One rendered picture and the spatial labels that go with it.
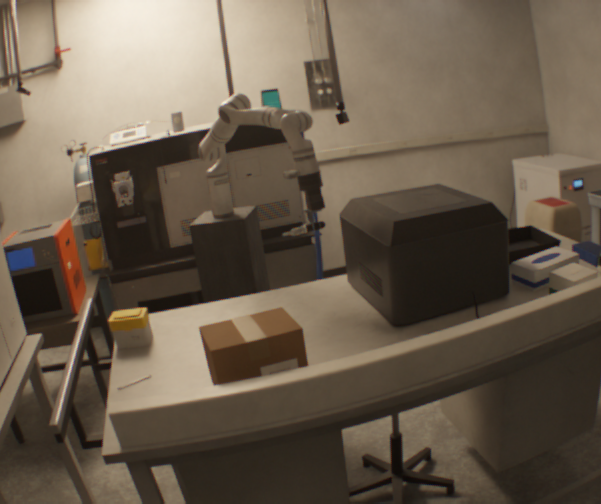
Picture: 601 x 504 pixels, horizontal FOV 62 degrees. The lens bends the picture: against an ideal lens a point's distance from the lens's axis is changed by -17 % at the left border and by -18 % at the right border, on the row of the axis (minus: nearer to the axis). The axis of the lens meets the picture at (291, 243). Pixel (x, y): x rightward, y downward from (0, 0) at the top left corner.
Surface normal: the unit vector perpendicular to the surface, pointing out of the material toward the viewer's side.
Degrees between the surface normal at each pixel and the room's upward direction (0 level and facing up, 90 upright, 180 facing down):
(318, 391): 90
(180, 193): 90
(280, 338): 90
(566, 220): 85
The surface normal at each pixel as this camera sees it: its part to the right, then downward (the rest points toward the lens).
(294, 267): 0.22, 0.23
